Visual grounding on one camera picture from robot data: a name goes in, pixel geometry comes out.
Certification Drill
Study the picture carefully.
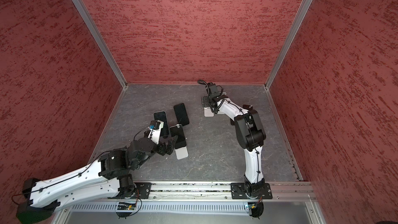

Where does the aluminium corner post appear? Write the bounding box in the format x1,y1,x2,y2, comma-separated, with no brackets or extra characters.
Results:
265,0,313,90
72,0,128,90

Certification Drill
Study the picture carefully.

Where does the white phone stand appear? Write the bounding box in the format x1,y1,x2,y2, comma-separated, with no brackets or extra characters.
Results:
204,107,215,117
175,146,189,160

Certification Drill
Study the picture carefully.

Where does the left aluminium corner post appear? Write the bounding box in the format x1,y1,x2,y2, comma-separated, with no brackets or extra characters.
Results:
72,0,128,90

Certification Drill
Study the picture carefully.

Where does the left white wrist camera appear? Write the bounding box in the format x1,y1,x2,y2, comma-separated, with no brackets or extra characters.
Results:
144,120,163,144

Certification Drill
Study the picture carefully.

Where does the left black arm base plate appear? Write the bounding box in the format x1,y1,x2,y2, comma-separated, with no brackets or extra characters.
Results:
123,182,152,200

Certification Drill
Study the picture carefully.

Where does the black phone on left stand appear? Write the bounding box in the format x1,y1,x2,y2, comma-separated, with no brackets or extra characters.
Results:
169,124,187,149

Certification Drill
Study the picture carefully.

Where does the white slotted cable duct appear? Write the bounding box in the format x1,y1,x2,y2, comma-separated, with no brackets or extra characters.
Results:
70,202,249,215

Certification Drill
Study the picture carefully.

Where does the black phone far left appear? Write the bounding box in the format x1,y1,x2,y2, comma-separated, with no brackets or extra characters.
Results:
153,111,169,138

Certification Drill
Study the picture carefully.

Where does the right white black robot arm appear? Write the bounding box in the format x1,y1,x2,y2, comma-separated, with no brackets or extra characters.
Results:
197,79,266,196

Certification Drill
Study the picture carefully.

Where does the black phone tilted back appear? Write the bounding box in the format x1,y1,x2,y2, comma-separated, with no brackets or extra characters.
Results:
173,103,190,126

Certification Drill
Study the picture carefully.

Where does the right aluminium corner post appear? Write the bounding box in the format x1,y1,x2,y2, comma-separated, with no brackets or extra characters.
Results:
265,0,313,90

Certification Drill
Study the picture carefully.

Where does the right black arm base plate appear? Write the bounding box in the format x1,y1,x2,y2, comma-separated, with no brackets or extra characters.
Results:
231,183,273,200

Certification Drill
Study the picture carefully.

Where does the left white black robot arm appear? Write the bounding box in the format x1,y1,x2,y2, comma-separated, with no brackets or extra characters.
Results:
16,136,178,224

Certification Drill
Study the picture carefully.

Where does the aluminium front rail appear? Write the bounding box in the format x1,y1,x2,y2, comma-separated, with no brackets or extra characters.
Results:
136,181,317,202

